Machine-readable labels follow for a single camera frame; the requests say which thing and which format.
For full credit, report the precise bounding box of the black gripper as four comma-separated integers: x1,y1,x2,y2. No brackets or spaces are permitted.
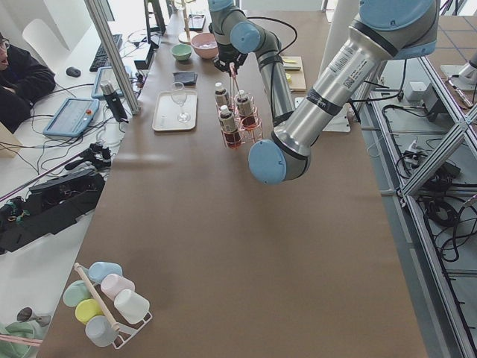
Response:
213,43,247,75

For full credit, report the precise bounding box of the tea bottle placed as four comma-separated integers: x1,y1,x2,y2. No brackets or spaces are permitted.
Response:
215,82,230,108

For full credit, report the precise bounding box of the copper wire bottle basket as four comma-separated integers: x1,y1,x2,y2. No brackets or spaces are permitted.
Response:
215,64,263,149

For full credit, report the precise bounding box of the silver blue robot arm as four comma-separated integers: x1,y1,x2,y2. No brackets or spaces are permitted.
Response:
208,1,439,184

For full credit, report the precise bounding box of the tea bottle middle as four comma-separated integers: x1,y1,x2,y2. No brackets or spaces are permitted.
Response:
236,89,253,119

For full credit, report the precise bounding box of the tea bottle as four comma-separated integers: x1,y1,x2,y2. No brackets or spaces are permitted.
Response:
236,89,253,119
219,105,241,148

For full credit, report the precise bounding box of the tea bottle front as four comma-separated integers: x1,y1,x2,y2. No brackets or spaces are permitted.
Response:
219,105,241,148

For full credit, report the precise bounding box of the pink bowl with ice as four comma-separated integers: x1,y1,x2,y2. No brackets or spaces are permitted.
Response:
191,33,218,60

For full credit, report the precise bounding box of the mint green bowl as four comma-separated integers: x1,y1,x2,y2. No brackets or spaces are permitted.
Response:
171,43,192,61

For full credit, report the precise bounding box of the wooden stand with pole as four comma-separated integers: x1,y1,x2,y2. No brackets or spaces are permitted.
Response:
178,0,198,44

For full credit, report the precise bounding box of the black small tray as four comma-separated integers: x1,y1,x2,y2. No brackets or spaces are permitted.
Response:
188,14,206,31

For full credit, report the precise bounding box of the clear wine glass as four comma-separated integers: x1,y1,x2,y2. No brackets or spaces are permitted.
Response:
171,81,190,123

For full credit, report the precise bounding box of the bamboo cutting board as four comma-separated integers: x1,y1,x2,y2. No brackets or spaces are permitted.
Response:
282,56,307,91

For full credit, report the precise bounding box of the cream serving tray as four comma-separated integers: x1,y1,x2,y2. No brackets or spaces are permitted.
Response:
152,89,198,132

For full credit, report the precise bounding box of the black monitor stand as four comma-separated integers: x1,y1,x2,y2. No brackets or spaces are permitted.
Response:
133,0,166,70

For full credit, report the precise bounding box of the black thermos bottle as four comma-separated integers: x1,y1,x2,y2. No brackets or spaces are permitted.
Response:
100,80,129,123

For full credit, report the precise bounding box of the black keyboard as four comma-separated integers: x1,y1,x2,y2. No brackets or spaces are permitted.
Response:
89,34,122,72

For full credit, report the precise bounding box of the black computer mouse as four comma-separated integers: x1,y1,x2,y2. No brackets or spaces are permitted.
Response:
66,66,81,78

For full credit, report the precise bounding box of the blue teach pendant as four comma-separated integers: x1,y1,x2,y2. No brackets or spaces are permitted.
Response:
42,98,100,138

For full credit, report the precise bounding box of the grey power adapter box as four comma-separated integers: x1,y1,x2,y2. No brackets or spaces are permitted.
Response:
404,81,447,122

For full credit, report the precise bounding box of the person in black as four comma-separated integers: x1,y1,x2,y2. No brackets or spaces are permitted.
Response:
1,37,56,133

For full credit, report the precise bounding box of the black electronics box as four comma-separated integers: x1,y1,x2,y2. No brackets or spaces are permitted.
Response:
1,169,104,254

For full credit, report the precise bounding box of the light blue cup top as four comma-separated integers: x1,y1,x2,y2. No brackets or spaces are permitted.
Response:
88,261,123,283

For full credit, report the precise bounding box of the pink cup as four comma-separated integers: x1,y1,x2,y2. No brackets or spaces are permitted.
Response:
101,274,136,301

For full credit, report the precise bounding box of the white cup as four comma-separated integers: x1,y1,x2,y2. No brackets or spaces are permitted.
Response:
114,289,150,324

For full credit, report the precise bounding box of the mint green cup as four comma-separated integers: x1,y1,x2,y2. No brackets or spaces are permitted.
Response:
63,280,92,307

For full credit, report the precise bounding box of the yellow cup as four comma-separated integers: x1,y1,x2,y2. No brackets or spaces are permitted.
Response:
75,298,103,324

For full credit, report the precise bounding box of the white cup rack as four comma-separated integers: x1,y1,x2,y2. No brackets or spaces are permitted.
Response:
110,301,152,350

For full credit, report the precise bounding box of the pale blue cup bottom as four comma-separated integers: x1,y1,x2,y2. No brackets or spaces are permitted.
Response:
85,315,118,347

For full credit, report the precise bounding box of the steel jigger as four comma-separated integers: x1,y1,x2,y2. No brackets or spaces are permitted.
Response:
16,307,51,327

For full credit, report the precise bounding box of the green cloth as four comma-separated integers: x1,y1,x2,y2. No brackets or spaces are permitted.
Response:
0,321,49,358

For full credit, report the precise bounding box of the aluminium frame post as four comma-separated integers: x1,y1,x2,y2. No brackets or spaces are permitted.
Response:
84,0,140,115

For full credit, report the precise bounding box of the aluminium frame rail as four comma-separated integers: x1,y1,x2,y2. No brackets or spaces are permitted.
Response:
365,59,476,357

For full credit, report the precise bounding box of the wooden rack handle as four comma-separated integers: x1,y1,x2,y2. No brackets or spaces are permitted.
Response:
73,263,120,332

